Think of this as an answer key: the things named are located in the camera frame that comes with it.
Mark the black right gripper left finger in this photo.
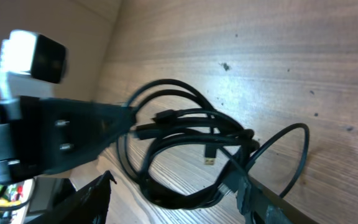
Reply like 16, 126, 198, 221
29, 170, 116, 224

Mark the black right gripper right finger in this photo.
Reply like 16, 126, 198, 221
236, 177, 317, 224

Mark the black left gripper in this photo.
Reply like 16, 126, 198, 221
0, 96, 137, 185

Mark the black cable bundle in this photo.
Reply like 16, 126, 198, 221
116, 78, 310, 210

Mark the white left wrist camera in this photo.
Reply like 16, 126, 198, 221
0, 29, 68, 100

